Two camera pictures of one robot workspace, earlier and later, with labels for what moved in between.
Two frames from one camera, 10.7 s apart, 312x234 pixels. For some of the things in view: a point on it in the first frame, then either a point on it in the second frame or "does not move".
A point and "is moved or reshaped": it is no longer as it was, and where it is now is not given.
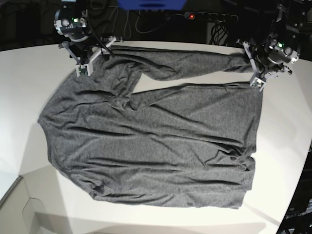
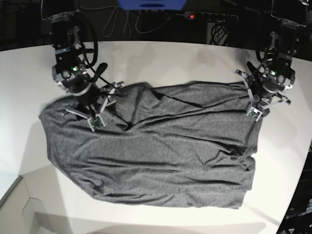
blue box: [152, 5] does not move
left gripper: [71, 23] to [77, 81]
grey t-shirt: [192, 145] is moved or reshaped
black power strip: [207, 16] does not move
